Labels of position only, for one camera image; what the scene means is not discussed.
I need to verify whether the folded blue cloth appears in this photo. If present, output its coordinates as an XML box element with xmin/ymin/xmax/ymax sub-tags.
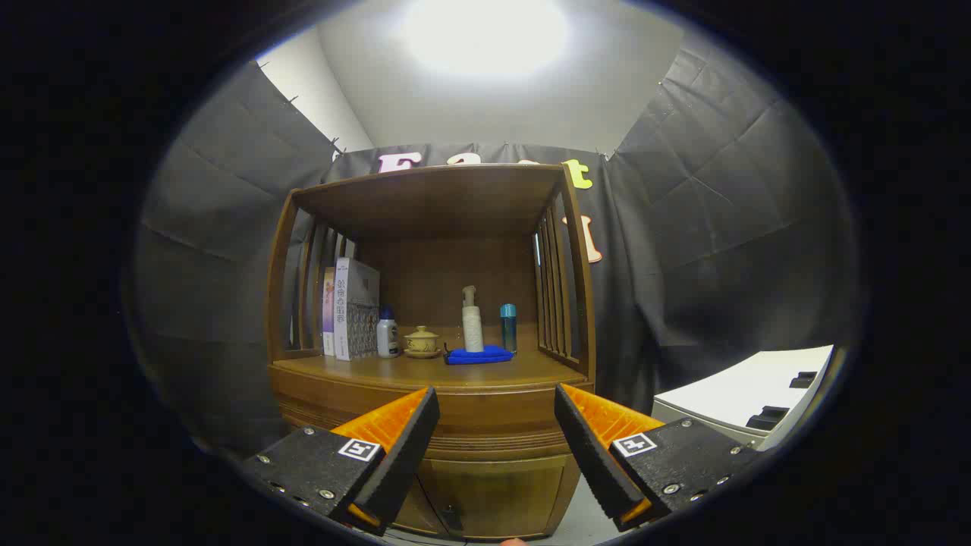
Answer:
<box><xmin>444</xmin><ymin>344</ymin><xmax>515</xmax><ymax>366</ymax></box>

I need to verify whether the wooden cabinet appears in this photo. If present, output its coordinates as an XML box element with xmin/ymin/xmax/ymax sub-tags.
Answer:
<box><xmin>264</xmin><ymin>163</ymin><xmax>598</xmax><ymax>541</ymax></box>

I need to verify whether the yellow lidded teacup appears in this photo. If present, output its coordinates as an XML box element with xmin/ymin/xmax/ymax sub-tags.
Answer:
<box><xmin>403</xmin><ymin>325</ymin><xmax>442</xmax><ymax>359</ymax></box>

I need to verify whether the white plastic drawer unit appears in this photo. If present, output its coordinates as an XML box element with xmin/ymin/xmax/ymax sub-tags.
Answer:
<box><xmin>652</xmin><ymin>345</ymin><xmax>835</xmax><ymax>452</ymax></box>

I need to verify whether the thick white book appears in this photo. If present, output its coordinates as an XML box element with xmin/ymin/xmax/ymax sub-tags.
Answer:
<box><xmin>334</xmin><ymin>257</ymin><xmax>381</xmax><ymax>362</ymax></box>

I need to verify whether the wooden countertop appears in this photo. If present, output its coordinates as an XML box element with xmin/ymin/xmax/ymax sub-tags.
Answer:
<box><xmin>273</xmin><ymin>350</ymin><xmax>589</xmax><ymax>391</ymax></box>

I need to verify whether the white bottle blue cap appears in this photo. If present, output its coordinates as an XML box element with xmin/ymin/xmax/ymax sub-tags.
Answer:
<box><xmin>377</xmin><ymin>306</ymin><xmax>401</xmax><ymax>359</ymax></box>

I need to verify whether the black backdrop cloth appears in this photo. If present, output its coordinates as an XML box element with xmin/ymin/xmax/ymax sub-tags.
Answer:
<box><xmin>133</xmin><ymin>30</ymin><xmax>862</xmax><ymax>456</ymax></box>

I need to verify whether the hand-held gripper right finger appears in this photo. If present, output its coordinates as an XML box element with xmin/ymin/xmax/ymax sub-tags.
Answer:
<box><xmin>553</xmin><ymin>383</ymin><xmax>761</xmax><ymax>532</ymax></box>

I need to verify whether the thin purple book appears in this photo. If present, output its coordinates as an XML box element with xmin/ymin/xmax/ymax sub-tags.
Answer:
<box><xmin>322</xmin><ymin>266</ymin><xmax>337</xmax><ymax>356</ymax></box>

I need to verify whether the white pump bottle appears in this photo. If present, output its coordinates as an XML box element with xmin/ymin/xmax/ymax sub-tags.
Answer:
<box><xmin>461</xmin><ymin>285</ymin><xmax>485</xmax><ymax>353</ymax></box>

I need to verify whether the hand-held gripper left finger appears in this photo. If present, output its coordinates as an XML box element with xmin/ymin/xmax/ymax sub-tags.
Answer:
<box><xmin>241</xmin><ymin>385</ymin><xmax>442</xmax><ymax>536</ymax></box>

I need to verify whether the bright ceiling light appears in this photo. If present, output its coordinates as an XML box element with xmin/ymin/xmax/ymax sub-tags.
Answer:
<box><xmin>401</xmin><ymin>0</ymin><xmax>570</xmax><ymax>77</ymax></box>

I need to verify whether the wooden drawer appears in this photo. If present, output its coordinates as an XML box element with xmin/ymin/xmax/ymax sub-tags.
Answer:
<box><xmin>269</xmin><ymin>369</ymin><xmax>594</xmax><ymax>461</ymax></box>

